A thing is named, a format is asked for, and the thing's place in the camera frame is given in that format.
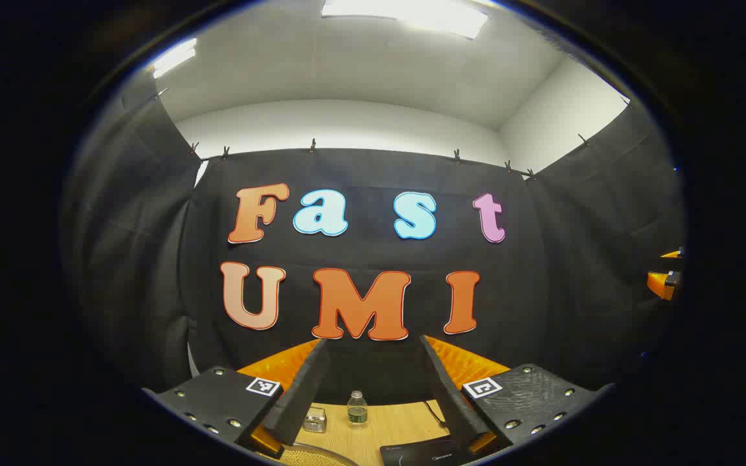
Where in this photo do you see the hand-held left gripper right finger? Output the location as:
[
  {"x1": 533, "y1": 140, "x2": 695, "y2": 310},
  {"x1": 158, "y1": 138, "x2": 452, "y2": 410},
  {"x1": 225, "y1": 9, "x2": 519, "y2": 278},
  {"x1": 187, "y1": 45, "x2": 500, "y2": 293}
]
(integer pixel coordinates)
[{"x1": 420, "y1": 335, "x2": 615, "y2": 457}]

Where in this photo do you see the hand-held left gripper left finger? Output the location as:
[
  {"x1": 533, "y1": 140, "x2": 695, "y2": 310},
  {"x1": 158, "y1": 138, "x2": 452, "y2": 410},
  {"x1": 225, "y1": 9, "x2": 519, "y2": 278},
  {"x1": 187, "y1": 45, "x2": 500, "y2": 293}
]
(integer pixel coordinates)
[{"x1": 142, "y1": 338, "x2": 332, "y2": 459}]

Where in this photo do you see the black induction cooktop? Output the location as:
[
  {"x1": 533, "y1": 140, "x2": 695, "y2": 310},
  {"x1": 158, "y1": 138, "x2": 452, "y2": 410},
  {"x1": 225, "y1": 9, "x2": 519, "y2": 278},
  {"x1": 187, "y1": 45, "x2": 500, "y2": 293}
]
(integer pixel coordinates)
[{"x1": 379, "y1": 435, "x2": 477, "y2": 466}]

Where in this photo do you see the steel pot with black handle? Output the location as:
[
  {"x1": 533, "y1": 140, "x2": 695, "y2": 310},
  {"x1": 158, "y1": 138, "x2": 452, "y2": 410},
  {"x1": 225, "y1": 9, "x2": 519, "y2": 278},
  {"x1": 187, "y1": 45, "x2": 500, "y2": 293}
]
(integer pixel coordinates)
[{"x1": 279, "y1": 442, "x2": 361, "y2": 466}]

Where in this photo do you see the clear plastic water bottle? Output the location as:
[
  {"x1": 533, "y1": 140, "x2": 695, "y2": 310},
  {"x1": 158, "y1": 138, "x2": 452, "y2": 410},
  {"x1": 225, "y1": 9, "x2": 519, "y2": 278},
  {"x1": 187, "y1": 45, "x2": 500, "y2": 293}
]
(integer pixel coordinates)
[{"x1": 347, "y1": 390, "x2": 368, "y2": 426}]

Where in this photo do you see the pile of yellow soybeans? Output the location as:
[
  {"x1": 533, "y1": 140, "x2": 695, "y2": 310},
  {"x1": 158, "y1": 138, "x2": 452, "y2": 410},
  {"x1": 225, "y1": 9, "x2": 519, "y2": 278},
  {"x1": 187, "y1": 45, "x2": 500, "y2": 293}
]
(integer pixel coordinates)
[{"x1": 286, "y1": 449, "x2": 350, "y2": 466}]

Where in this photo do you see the row of black cloth clips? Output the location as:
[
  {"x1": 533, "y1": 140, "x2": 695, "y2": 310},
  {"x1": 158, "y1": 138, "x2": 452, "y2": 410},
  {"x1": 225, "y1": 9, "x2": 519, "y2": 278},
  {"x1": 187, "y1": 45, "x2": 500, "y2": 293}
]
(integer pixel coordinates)
[{"x1": 153, "y1": 87, "x2": 633, "y2": 183}]

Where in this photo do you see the ceiling light panel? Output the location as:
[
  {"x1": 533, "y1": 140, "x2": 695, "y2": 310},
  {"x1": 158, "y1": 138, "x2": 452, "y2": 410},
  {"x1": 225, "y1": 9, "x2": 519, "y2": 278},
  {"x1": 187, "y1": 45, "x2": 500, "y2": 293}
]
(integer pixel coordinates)
[
  {"x1": 320, "y1": 0, "x2": 489, "y2": 39},
  {"x1": 150, "y1": 38, "x2": 198, "y2": 80}
]

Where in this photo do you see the black power cable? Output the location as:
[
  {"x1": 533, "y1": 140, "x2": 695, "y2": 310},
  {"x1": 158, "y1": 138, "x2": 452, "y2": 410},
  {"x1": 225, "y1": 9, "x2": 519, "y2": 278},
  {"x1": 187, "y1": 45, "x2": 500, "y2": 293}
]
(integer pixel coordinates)
[{"x1": 422, "y1": 400, "x2": 449, "y2": 429}]

